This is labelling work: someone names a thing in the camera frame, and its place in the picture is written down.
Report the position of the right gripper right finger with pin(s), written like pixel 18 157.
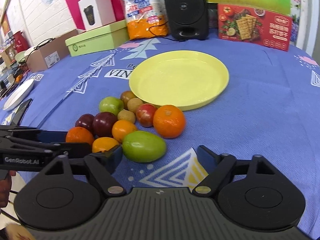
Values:
pixel 218 167

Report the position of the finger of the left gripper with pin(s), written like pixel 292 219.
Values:
pixel 75 143

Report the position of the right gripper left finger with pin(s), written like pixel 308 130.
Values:
pixel 99 169

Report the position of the small yellow orange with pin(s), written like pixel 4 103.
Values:
pixel 104 144

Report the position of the dark purple plum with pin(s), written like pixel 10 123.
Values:
pixel 85 121

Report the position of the large green mango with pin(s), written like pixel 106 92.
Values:
pixel 143 147

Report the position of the dark red plum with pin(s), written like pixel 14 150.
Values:
pixel 103 123

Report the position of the tan kiwi-like fruit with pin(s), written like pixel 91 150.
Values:
pixel 127 115

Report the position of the small green apple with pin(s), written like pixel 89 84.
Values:
pixel 111 104

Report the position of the red tomato-like fruit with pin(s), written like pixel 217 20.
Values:
pixel 145 114

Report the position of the tan longan fruit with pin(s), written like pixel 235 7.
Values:
pixel 133 104

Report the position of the large orange tangerine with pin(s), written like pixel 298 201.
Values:
pixel 169 121

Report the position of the brown green round fruit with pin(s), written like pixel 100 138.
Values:
pixel 126 96

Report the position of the person's left hand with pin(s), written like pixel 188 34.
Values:
pixel 5 187

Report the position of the white dish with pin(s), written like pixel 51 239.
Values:
pixel 19 95

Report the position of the blue printed tablecloth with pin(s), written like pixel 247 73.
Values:
pixel 270 107

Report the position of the brown cardboard box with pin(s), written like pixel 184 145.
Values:
pixel 49 54

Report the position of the yellow plastic plate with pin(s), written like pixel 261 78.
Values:
pixel 184 78

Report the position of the red kettle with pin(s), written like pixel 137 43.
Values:
pixel 20 42

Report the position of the green shoe box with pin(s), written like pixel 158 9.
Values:
pixel 100 39

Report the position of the white cup box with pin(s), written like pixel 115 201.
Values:
pixel 96 13

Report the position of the red cracker box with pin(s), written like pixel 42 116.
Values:
pixel 256 26

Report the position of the paper cups package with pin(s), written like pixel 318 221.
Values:
pixel 144 19

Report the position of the black loudspeaker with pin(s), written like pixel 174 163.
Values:
pixel 187 19

